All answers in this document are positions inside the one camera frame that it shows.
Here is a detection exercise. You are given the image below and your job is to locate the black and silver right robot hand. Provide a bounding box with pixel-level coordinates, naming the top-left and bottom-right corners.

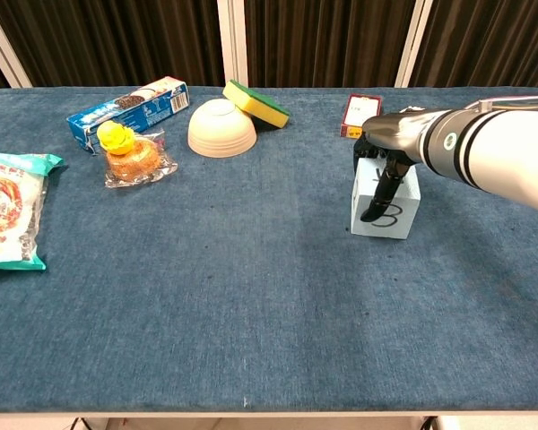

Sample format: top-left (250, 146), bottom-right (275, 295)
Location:
top-left (352, 108), bottom-right (449, 224)

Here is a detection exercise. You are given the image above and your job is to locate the light blue numbered cube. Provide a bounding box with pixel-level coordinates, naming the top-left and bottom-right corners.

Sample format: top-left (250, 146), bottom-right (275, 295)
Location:
top-left (350, 155), bottom-right (421, 241)

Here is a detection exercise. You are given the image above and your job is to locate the red card box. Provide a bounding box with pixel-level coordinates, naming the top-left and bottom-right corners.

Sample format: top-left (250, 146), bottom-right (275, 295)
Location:
top-left (339, 93), bottom-right (384, 140)

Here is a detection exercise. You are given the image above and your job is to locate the yellow and green sponge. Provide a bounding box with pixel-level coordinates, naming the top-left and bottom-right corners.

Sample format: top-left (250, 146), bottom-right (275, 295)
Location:
top-left (221, 79), bottom-right (291, 130)

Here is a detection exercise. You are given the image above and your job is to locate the cream upturned bowl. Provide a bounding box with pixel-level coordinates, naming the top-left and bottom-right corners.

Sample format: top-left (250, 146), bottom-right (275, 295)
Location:
top-left (187, 98), bottom-right (258, 159)

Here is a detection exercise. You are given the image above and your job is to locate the blue table cloth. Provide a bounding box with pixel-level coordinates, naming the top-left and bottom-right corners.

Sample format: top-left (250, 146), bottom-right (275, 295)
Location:
top-left (0, 86), bottom-right (538, 414)

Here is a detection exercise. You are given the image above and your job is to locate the wrapped orange pastry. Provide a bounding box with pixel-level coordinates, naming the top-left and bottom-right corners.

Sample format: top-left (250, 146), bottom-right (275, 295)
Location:
top-left (96, 119), bottom-right (179, 189)

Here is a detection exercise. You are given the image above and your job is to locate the blue cookie box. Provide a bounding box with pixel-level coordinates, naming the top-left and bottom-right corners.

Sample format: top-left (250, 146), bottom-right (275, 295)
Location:
top-left (65, 75), bottom-right (191, 156)

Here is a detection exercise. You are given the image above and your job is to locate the teal snack bag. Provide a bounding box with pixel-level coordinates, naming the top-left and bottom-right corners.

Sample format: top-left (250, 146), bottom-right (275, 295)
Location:
top-left (0, 150), bottom-right (66, 273)

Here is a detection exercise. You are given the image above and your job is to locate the white frame post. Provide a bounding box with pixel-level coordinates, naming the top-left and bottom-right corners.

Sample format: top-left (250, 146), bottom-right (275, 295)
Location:
top-left (394, 0), bottom-right (434, 89)
top-left (216, 0), bottom-right (250, 89)
top-left (0, 0), bottom-right (33, 90)

